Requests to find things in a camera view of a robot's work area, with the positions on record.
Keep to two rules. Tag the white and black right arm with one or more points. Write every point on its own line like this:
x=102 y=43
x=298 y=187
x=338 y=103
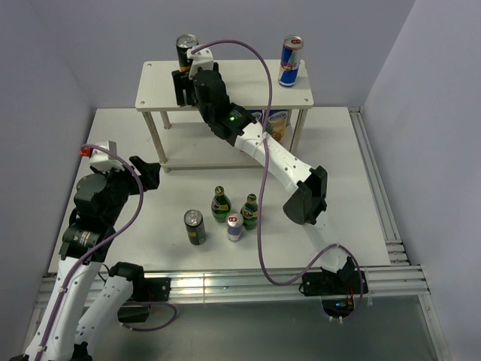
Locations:
x=306 y=186

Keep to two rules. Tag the blue silver energy drink can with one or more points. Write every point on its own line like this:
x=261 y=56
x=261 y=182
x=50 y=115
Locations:
x=290 y=60

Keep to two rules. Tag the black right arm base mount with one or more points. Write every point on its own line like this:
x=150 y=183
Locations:
x=337 y=291

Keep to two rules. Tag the small red-tab silver can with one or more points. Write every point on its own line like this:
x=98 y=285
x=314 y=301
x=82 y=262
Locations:
x=235 y=226

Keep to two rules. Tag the dark olive beverage can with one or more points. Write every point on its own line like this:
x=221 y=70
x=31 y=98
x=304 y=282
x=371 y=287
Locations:
x=184 y=43

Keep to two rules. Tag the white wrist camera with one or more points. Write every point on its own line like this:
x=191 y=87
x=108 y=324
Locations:
x=99 y=154
x=202 y=59

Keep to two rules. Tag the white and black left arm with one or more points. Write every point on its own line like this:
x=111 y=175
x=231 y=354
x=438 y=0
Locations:
x=69 y=330

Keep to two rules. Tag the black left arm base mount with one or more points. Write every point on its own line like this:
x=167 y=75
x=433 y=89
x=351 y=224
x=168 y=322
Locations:
x=152 y=290

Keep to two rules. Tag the aluminium right side rail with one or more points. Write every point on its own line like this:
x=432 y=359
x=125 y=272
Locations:
x=394 y=244

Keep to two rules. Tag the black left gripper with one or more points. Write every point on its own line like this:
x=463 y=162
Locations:
x=149 y=171

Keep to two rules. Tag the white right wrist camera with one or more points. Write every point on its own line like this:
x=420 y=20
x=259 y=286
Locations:
x=202 y=59

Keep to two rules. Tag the black and gold can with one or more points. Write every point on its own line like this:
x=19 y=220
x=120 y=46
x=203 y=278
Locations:
x=194 y=223

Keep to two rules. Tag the short green glass bottle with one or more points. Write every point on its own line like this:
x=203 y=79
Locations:
x=249 y=212

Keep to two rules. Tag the white two-tier shelf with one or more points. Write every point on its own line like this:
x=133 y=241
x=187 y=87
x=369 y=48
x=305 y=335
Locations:
x=181 y=138

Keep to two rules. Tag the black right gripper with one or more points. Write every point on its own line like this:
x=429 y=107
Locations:
x=182 y=82

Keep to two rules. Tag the aluminium front rail frame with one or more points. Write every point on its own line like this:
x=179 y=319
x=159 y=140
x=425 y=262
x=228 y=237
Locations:
x=252 y=286

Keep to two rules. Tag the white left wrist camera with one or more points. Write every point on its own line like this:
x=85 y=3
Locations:
x=99 y=154

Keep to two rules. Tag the tall green glass bottle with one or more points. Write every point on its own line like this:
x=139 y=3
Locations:
x=220 y=205

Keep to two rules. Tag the yellow pineapple juice carton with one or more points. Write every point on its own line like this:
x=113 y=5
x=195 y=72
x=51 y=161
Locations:
x=277 y=122

